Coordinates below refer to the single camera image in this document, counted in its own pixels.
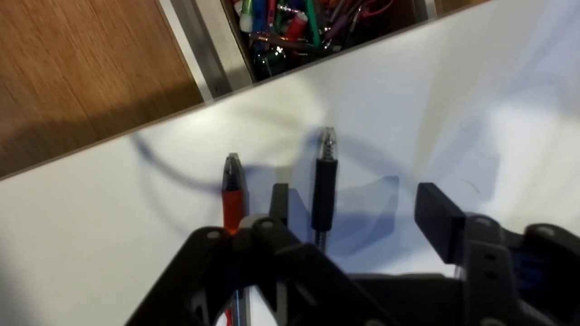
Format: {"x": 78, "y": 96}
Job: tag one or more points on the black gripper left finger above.
{"x": 279, "y": 201}

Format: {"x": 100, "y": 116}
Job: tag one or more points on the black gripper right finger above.
{"x": 440, "y": 221}

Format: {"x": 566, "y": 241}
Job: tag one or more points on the black pen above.
{"x": 323, "y": 201}

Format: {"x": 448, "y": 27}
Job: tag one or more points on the red pen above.
{"x": 234, "y": 208}

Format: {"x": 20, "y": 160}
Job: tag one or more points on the open white drawer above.
{"x": 212, "y": 49}

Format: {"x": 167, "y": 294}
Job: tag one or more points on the pile of pens in drawer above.
{"x": 283, "y": 35}

